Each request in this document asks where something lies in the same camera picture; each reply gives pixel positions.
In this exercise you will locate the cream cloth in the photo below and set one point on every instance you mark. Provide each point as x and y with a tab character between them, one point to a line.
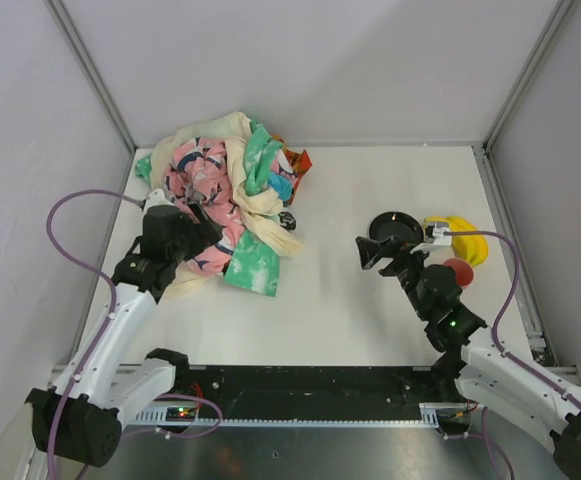
257	200

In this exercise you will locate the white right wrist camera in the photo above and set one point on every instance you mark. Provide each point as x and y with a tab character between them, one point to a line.
437	236

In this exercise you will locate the orange red patterned cloth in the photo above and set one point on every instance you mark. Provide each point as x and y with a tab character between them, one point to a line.
301	163

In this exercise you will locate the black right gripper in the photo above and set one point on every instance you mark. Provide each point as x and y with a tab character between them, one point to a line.
388	256

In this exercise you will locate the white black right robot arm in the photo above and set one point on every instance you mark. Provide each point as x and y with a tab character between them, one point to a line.
483	369

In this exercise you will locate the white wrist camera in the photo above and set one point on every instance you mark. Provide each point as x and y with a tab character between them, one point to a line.
437	236
157	197

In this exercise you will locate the yellow banana bunch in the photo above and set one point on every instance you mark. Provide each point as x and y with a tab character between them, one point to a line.
473	249

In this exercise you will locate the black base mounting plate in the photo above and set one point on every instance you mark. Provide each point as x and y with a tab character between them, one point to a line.
295	389

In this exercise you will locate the grey slotted cable duct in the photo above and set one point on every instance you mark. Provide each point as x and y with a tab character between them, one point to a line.
387	415

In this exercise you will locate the blue cloth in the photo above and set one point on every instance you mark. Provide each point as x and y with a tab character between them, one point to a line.
281	185

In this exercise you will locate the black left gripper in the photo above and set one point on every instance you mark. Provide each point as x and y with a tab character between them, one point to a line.
200	228

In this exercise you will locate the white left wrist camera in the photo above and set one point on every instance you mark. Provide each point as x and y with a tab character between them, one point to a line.
157	197

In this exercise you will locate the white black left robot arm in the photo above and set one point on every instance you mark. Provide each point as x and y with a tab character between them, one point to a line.
82	415

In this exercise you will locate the red round object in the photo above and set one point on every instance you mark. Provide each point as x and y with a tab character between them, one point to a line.
464	273

